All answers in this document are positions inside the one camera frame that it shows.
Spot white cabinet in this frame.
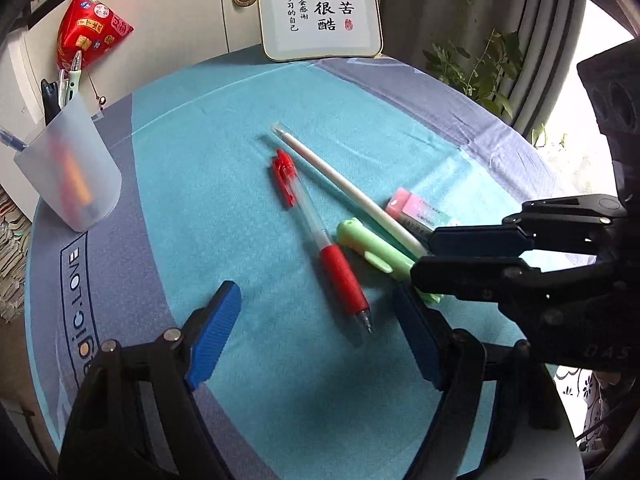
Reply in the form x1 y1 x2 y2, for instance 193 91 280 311
0 0 266 126

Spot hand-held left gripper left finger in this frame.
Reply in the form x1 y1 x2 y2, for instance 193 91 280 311
57 281 242 480

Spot stack of papers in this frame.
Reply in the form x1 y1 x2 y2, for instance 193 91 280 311
0 185 33 323

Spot framed calligraphy board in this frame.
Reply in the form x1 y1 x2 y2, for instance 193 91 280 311
254 0 385 62

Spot blue teal tablecloth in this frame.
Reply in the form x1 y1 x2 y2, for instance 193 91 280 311
24 57 596 480

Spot white floral cloth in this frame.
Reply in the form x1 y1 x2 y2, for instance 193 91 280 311
552 365 640 461

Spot translucent white cup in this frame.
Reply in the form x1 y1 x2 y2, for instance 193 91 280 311
12 92 122 233

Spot red hanging ornament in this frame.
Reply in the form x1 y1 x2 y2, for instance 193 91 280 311
56 0 135 111

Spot yellow pen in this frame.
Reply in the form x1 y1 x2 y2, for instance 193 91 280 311
52 135 98 216

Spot black pen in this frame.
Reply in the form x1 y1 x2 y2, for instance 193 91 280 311
40 79 62 126

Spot pale green pen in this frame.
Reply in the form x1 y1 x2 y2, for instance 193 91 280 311
66 50 83 106

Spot red pen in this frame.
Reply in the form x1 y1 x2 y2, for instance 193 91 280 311
270 149 375 336

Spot grey curtain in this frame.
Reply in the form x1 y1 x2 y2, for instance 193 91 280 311
510 0 591 136

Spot bright green pen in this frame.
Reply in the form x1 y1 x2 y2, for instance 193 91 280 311
336 217 443 304

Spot pink eraser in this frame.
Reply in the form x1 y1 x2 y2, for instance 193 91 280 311
385 187 463 243

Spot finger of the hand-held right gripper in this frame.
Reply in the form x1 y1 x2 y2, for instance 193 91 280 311
410 255 621 346
427 194 628 257

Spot blue pen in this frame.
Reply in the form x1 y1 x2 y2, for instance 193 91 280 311
0 127 28 152

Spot green plant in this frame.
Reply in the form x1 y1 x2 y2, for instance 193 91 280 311
422 30 568 148

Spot white pen with clear cap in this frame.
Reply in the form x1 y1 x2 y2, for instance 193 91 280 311
270 122 431 258

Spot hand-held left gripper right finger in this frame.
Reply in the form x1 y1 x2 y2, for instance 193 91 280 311
392 282 562 480

